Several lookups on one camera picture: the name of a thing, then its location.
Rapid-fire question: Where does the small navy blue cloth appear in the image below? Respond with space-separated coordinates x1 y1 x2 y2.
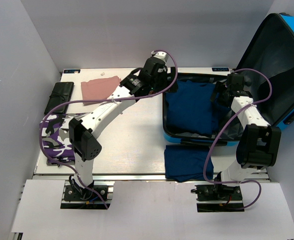
164 145 209 183

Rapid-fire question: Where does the purple camouflage garment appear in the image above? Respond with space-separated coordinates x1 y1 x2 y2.
41 113 88 164

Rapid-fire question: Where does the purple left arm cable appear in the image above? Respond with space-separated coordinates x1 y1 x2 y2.
38 49 179 210

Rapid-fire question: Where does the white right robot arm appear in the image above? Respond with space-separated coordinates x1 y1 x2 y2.
211 73 281 200

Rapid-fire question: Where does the pink cloth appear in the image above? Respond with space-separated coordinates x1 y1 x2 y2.
80 76 121 100

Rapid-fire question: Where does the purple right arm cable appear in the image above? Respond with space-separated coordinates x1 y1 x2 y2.
203 68 274 210

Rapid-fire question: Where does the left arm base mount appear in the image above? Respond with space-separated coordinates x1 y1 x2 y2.
60 183 113 210

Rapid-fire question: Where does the large navy blue garment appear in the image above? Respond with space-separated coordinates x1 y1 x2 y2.
165 80 230 135

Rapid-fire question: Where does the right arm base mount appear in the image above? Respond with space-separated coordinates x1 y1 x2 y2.
190 184 245 213

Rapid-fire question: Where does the black rolled pouch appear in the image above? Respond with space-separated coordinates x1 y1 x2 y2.
44 82 74 115

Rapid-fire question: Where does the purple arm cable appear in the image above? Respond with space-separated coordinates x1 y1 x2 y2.
38 49 179 210
203 68 274 210

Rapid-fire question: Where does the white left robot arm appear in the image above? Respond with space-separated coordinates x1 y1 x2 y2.
69 51 169 200

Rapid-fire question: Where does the blue hard-shell suitcase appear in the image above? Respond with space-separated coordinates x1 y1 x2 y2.
162 13 294 146

